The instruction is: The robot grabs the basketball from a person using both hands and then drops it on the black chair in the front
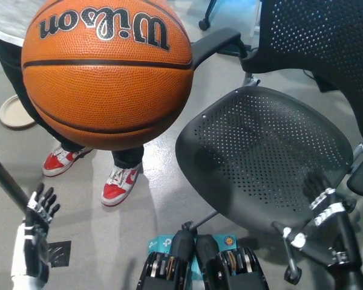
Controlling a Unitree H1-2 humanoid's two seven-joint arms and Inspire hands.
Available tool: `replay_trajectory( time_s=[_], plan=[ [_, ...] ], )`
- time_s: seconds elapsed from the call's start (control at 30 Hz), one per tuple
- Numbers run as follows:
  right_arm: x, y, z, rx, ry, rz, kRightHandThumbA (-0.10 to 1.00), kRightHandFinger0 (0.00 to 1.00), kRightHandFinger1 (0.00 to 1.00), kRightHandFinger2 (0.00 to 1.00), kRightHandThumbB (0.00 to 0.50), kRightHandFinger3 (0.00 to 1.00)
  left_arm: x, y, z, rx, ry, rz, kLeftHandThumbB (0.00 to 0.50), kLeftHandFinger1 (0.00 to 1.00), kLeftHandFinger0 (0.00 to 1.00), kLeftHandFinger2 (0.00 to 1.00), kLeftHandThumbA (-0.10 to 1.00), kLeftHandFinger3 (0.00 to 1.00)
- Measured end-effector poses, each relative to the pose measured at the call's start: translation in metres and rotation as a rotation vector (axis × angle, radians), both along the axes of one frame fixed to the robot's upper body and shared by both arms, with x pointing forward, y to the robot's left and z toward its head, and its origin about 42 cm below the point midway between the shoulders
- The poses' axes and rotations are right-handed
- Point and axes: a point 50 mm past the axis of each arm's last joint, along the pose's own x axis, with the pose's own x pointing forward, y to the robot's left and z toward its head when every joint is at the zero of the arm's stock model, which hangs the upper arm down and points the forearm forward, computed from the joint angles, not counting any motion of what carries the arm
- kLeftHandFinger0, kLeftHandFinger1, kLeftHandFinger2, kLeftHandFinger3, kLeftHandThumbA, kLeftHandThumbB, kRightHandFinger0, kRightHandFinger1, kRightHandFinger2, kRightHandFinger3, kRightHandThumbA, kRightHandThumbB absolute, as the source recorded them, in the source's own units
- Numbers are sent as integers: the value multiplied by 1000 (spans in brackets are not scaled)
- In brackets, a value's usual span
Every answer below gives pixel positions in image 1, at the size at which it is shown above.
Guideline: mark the black tape patch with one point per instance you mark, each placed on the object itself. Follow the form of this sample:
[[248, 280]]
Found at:
[[59, 253]]

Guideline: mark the orange Wilson basketball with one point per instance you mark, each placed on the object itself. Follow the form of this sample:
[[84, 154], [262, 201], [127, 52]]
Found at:
[[109, 90]]

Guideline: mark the black perforated office chair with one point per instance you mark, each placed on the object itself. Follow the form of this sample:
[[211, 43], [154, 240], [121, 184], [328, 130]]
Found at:
[[260, 145]]

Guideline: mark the person in black trousers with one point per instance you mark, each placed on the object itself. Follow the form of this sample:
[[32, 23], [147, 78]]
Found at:
[[9, 57]]

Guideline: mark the beige paper plate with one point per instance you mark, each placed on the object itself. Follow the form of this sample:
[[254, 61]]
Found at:
[[13, 114]]

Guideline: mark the person's left red white sneaker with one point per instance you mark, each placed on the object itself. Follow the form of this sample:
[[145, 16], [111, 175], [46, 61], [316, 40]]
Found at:
[[121, 184]]

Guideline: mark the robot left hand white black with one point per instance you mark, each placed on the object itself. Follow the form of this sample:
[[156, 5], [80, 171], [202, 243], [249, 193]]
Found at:
[[33, 241]]

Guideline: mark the person's right red white sneaker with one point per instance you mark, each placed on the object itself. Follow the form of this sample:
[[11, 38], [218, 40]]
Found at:
[[60, 160]]

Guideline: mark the white desk leg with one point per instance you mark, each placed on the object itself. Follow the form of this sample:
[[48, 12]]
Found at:
[[256, 15]]

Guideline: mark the black metal pole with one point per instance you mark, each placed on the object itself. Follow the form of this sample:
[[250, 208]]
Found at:
[[6, 178]]

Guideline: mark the office chair leg with caster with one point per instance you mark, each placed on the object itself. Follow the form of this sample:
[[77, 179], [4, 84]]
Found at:
[[205, 23]]

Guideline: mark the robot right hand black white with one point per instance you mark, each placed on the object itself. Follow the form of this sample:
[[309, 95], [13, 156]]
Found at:
[[349, 241]]

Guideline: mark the person's red white sneaker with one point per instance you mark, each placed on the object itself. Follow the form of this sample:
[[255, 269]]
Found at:
[[121, 184], [60, 160]]

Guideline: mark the black device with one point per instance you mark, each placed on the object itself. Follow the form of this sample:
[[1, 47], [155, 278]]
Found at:
[[328, 83]]

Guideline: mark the teal tp-link box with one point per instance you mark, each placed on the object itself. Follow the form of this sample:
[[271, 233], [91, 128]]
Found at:
[[160, 243]]

